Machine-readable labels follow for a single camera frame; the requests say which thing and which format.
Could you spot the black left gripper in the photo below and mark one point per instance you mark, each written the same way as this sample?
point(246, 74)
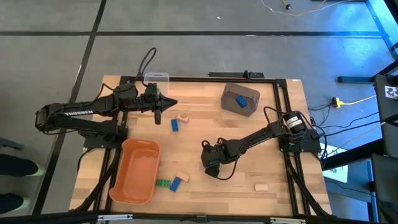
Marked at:
point(150, 101)

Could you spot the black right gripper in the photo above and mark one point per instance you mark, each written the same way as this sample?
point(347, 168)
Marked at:
point(212, 155)

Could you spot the notched wooden block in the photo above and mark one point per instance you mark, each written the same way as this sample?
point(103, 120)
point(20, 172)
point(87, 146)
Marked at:
point(183, 118)

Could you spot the blue toy brick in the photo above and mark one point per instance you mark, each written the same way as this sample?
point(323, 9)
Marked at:
point(174, 125)
point(241, 101)
point(175, 184)

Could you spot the plain wooden block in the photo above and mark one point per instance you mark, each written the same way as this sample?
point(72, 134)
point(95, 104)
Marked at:
point(261, 187)
point(183, 176)

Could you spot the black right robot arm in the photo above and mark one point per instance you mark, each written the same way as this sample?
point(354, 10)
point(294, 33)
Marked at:
point(264, 133)

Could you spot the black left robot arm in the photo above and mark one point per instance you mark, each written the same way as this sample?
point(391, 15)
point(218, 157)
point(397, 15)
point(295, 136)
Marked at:
point(77, 112)

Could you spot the clear plastic bin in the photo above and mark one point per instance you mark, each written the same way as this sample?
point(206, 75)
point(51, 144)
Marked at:
point(161, 81)

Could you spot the grey plastic bin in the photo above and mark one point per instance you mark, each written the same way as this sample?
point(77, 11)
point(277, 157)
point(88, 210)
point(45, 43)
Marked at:
point(230, 102)

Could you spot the black bar device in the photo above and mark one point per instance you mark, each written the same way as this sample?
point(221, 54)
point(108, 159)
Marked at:
point(230, 74)

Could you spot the orange plastic bin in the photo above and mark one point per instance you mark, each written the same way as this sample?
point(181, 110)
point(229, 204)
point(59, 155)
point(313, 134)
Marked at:
point(136, 171)

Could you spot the white paper sheet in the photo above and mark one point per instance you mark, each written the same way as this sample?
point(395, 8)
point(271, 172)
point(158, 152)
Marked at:
point(337, 172)

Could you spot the black floor beam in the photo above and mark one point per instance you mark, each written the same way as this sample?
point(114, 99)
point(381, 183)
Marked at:
point(351, 154)

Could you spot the person's shoe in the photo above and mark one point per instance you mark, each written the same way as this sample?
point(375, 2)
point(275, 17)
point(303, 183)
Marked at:
point(18, 165)
point(11, 203)

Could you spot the grey floor object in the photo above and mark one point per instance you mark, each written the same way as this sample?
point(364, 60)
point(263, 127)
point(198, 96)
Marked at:
point(9, 143)

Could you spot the black furniture panel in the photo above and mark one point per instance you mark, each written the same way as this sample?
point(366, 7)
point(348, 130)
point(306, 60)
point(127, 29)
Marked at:
point(387, 130)

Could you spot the black white marker tag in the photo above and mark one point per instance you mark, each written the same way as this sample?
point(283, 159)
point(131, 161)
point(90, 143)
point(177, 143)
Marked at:
point(391, 92)

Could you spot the black aluminium table frame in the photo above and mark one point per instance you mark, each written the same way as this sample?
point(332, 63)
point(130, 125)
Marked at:
point(202, 79)

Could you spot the black front rail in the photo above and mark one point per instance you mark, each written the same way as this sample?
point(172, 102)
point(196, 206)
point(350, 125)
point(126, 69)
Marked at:
point(217, 219)

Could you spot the silver rail bracket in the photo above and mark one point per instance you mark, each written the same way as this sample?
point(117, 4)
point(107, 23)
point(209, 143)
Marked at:
point(287, 221)
point(115, 217)

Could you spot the black floor rail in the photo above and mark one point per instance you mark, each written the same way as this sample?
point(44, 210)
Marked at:
point(382, 29)

